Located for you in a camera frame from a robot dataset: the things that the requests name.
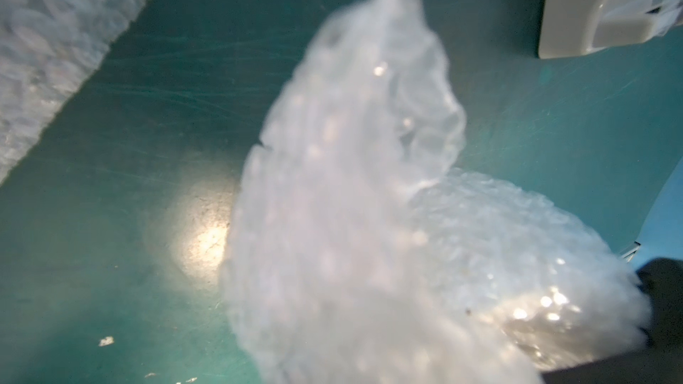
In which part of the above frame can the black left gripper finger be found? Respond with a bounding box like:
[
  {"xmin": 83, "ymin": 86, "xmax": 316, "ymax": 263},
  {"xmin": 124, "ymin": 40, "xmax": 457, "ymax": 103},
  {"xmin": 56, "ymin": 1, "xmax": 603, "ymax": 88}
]
[{"xmin": 542, "ymin": 258, "xmax": 682, "ymax": 384}]

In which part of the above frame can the white tape dispenser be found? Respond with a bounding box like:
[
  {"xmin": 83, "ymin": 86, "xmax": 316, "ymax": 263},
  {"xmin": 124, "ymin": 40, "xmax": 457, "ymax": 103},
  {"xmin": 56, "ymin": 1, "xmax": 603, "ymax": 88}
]
[{"xmin": 537, "ymin": 0, "xmax": 682, "ymax": 60}]

